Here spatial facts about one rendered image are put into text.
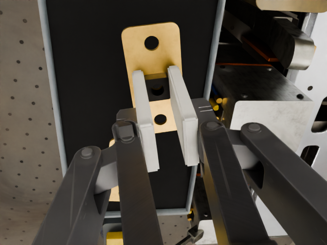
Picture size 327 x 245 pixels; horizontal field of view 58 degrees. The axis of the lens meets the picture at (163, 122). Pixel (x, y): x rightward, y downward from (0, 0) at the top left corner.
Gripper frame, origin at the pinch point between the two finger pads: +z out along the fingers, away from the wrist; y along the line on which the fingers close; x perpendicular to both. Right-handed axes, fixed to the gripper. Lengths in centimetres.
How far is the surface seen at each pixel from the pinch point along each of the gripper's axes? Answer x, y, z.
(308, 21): -3.2, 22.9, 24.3
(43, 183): -51, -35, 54
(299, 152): -27.2, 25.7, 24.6
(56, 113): -3.3, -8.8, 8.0
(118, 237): -22.5, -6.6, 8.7
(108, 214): -17.3, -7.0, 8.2
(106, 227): -22.4, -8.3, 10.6
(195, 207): -34.7, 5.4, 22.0
